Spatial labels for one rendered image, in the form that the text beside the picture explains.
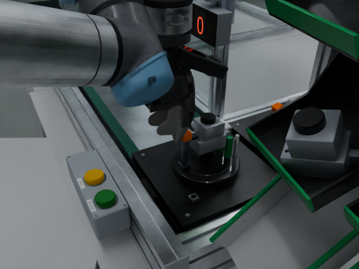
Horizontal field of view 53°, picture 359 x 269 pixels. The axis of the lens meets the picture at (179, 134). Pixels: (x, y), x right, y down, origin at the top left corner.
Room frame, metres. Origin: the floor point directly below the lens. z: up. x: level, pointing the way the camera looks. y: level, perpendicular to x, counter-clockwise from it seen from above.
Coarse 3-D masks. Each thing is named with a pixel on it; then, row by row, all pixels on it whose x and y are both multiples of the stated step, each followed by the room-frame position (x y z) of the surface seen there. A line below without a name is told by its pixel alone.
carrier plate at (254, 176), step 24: (168, 144) 0.66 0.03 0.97; (240, 144) 0.66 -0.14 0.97; (144, 168) 0.57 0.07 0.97; (168, 168) 0.57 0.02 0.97; (240, 168) 0.57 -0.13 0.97; (264, 168) 0.58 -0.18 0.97; (168, 192) 0.50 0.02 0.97; (192, 192) 0.50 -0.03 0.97; (216, 192) 0.50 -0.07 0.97; (240, 192) 0.50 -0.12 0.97; (192, 216) 0.44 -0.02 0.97; (216, 216) 0.45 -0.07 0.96
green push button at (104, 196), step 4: (100, 192) 0.50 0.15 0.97; (104, 192) 0.50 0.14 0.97; (108, 192) 0.50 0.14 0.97; (112, 192) 0.50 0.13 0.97; (96, 196) 0.49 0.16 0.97; (100, 196) 0.49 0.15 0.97; (104, 196) 0.49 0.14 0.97; (108, 196) 0.49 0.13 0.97; (112, 196) 0.49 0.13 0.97; (96, 200) 0.48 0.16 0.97; (100, 200) 0.48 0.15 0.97; (104, 200) 0.48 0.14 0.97; (108, 200) 0.48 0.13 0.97; (112, 200) 0.48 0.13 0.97; (96, 204) 0.48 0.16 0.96; (100, 204) 0.47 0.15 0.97; (104, 204) 0.47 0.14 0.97; (108, 204) 0.47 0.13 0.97; (112, 204) 0.48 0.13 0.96
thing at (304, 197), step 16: (336, 64) 0.40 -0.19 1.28; (352, 64) 0.41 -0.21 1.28; (320, 80) 0.39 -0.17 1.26; (336, 80) 0.40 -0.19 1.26; (352, 80) 0.41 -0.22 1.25; (304, 96) 0.39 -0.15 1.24; (320, 96) 0.40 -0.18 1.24; (336, 96) 0.39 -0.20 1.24; (352, 96) 0.38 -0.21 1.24; (288, 112) 0.38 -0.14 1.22; (352, 112) 0.36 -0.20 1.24; (256, 128) 0.37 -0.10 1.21; (272, 128) 0.38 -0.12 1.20; (288, 128) 0.37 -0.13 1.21; (352, 128) 0.34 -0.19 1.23; (256, 144) 0.35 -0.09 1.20; (272, 144) 0.35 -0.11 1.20; (272, 160) 0.31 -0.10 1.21; (288, 176) 0.28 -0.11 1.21; (304, 176) 0.29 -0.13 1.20; (352, 176) 0.26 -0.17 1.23; (304, 192) 0.25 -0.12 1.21; (320, 192) 0.25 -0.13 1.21; (336, 192) 0.25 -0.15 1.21; (320, 208) 0.25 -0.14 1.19
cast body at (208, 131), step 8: (200, 120) 0.58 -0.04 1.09; (208, 120) 0.57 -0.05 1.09; (216, 120) 0.58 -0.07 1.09; (200, 128) 0.57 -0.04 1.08; (208, 128) 0.56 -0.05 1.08; (216, 128) 0.56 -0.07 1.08; (224, 128) 0.57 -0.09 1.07; (200, 136) 0.56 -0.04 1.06; (208, 136) 0.56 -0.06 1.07; (216, 136) 0.56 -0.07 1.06; (224, 136) 0.57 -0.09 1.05; (192, 144) 0.57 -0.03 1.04; (200, 144) 0.55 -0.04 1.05; (208, 144) 0.56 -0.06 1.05; (216, 144) 0.56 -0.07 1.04; (224, 144) 0.57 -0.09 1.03; (200, 152) 0.55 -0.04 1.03; (208, 152) 0.56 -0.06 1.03
